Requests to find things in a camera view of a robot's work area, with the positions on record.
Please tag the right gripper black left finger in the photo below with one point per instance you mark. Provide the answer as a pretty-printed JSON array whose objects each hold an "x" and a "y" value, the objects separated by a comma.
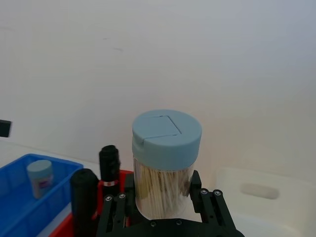
[{"x": 113, "y": 212}]

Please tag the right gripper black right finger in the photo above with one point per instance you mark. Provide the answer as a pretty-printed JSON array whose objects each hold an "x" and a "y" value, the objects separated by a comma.
[{"x": 212, "y": 207}]

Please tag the toothpick jar with blue lid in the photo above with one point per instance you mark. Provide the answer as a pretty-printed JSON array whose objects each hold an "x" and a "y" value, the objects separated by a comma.
[
  {"x": 39, "y": 170},
  {"x": 168, "y": 138}
]

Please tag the red plastic bin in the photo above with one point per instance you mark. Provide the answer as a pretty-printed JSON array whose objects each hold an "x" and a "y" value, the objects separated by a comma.
[{"x": 64, "y": 227}]

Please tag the white plastic bin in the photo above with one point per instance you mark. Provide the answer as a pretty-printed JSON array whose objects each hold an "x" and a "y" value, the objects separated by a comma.
[{"x": 284, "y": 217}]

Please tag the blue plastic bin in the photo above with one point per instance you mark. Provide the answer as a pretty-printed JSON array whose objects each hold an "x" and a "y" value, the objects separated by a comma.
[{"x": 14, "y": 217}]

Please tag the small black box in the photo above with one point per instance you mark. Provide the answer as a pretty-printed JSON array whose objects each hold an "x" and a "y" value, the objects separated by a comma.
[{"x": 5, "y": 128}]

